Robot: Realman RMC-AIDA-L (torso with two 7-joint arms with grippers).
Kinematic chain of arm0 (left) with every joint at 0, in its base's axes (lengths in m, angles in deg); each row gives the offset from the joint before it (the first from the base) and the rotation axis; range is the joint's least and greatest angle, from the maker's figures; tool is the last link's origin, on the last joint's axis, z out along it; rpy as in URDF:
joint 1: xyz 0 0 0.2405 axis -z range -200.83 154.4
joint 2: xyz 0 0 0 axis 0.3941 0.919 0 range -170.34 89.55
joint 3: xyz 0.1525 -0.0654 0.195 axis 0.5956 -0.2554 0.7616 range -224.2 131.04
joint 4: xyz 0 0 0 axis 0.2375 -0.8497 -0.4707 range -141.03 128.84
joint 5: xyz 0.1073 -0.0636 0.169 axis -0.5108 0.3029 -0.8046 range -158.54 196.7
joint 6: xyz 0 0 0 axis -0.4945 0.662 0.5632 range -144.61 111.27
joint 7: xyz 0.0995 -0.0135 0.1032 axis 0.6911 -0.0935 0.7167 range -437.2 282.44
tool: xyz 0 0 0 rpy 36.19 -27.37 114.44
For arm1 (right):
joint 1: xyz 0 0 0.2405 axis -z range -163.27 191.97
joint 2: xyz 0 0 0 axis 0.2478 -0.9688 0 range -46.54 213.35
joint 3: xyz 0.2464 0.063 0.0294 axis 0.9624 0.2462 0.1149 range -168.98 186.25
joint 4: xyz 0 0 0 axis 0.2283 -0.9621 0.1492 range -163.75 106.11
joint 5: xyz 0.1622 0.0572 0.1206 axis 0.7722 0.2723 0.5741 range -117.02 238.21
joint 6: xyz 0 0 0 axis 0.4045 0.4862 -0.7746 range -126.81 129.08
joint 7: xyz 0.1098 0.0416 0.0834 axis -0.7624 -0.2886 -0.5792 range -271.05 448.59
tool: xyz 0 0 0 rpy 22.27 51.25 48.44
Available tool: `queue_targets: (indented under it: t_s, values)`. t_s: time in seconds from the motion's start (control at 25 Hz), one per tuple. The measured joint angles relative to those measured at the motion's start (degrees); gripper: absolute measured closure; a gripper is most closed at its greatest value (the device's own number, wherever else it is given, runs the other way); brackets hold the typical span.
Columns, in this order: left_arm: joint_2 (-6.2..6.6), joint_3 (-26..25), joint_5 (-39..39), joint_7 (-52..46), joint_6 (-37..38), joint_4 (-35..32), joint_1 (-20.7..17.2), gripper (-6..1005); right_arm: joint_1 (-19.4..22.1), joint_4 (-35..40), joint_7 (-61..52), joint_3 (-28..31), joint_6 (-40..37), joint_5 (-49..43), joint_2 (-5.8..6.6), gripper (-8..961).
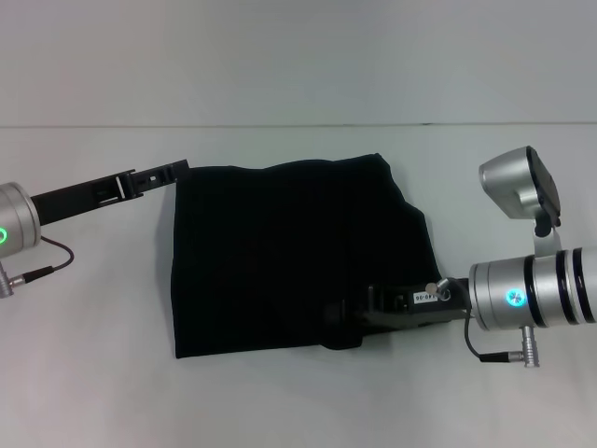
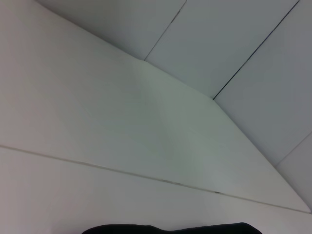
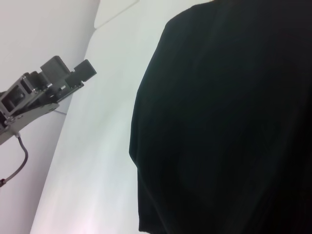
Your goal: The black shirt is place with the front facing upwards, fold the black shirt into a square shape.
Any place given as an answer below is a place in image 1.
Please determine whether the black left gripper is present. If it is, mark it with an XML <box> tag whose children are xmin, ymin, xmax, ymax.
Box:
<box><xmin>28</xmin><ymin>158</ymin><xmax>193</xmax><ymax>230</ymax></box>

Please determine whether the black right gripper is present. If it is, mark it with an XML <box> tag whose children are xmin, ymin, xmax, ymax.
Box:
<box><xmin>322</xmin><ymin>276</ymin><xmax>473</xmax><ymax>352</ymax></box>

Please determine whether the black shirt with FREE print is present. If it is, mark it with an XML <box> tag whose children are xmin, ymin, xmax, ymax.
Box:
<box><xmin>170</xmin><ymin>152</ymin><xmax>444</xmax><ymax>361</ymax></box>

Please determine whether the dark red arm cable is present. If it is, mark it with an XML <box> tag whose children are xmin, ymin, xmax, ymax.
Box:
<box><xmin>8</xmin><ymin>235</ymin><xmax>76</xmax><ymax>284</ymax></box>

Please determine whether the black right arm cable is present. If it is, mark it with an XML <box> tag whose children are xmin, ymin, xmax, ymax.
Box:
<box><xmin>462</xmin><ymin>319</ymin><xmax>526</xmax><ymax>365</ymax></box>

